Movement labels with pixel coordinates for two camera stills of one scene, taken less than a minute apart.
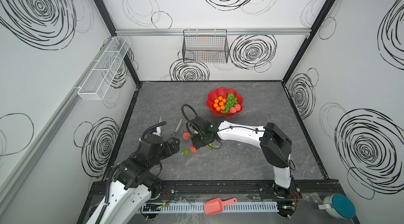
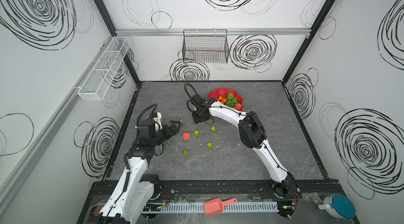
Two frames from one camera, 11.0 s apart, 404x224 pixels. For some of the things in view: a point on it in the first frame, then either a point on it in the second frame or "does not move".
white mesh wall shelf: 96,84 does not move
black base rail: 230,190 does not move
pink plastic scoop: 215,205 does not move
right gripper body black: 197,140 -> 199,116
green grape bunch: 232,101 does not move
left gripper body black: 170,142 -> 169,130
